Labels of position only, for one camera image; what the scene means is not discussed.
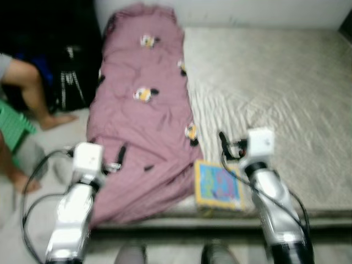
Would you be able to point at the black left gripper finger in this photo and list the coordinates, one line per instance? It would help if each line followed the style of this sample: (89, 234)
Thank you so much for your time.
(121, 155)

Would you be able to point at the mauve cartoon print blanket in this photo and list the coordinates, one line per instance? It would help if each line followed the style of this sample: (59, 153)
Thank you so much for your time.
(143, 137)

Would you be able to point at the blue yellow picture book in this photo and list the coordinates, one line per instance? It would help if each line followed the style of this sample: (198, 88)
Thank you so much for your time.
(220, 184)

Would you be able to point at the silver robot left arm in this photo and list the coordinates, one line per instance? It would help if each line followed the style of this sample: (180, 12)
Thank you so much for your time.
(71, 220)

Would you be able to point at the silver robot left leg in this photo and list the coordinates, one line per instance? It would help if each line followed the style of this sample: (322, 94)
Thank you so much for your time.
(131, 256)

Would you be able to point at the green plastic stool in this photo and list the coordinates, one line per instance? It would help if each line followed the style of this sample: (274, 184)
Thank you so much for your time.
(14, 126)

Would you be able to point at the black bag white print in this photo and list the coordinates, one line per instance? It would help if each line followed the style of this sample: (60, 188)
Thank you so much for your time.
(60, 44)

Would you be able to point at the leaf patterned mattress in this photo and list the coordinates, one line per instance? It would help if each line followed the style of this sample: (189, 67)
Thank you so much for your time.
(275, 99)

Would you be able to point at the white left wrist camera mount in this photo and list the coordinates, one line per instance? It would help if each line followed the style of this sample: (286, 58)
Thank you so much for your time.
(88, 158)

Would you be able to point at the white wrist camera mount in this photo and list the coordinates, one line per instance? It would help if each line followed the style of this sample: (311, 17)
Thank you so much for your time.
(261, 144)
(88, 158)

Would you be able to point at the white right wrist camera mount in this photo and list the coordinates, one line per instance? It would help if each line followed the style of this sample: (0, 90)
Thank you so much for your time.
(261, 144)

